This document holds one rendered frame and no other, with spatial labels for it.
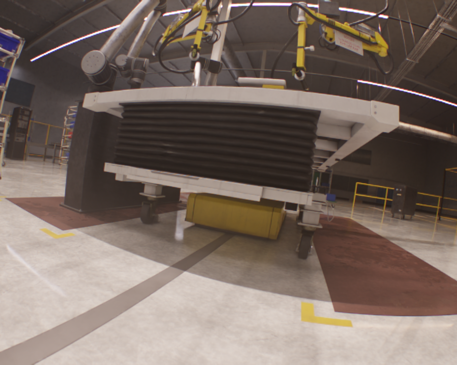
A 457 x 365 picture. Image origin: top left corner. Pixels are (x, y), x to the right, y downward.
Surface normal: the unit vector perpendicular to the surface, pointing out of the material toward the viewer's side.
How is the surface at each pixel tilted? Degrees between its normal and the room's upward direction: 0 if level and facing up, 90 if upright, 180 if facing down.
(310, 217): 90
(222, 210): 90
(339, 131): 90
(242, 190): 90
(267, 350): 0
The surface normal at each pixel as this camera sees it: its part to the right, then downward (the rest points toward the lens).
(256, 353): 0.14, -0.99
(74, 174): -0.27, -0.02
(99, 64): 0.33, 0.10
